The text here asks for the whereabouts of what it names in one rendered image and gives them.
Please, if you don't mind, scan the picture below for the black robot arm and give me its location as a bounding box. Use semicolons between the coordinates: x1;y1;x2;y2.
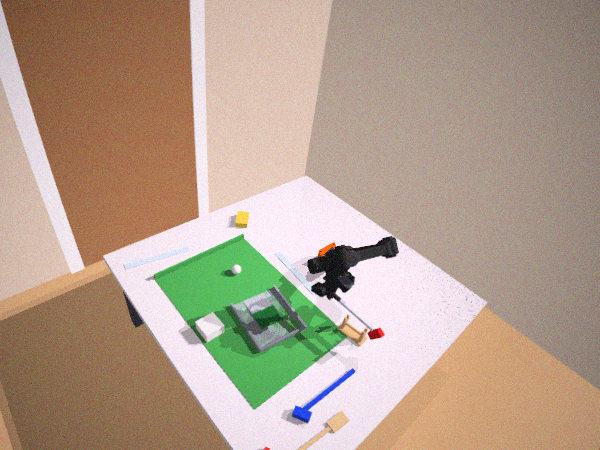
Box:
307;236;399;293

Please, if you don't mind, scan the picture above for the yellow block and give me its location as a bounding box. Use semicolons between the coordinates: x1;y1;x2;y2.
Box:
235;211;249;228

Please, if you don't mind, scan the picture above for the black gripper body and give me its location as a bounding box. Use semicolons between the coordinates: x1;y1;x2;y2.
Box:
311;270;352;298

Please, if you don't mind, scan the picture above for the blue putter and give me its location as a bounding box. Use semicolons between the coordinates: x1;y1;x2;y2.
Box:
292;368;355;424

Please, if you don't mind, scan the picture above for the green putting mat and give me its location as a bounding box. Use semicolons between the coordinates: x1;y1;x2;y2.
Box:
156;239;347;410

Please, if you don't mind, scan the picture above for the white cube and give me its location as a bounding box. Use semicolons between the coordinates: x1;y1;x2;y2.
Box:
196;312;225;343

